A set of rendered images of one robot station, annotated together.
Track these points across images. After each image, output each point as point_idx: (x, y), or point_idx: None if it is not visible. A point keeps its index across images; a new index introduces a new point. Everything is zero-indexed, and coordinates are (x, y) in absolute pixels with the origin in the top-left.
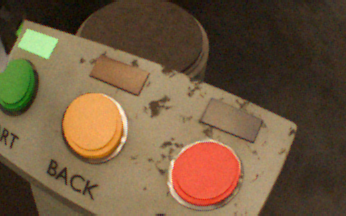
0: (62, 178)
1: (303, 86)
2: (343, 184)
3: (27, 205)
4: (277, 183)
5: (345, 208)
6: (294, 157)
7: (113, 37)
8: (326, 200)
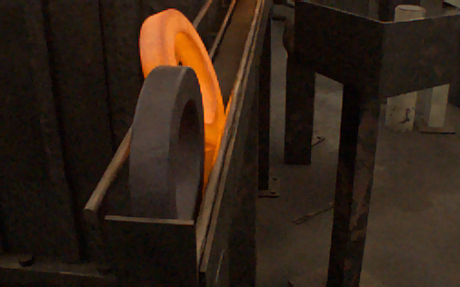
0: None
1: (278, 111)
2: (319, 98)
3: (404, 147)
4: (331, 111)
5: (330, 96)
6: (316, 109)
7: (415, 8)
8: (330, 101)
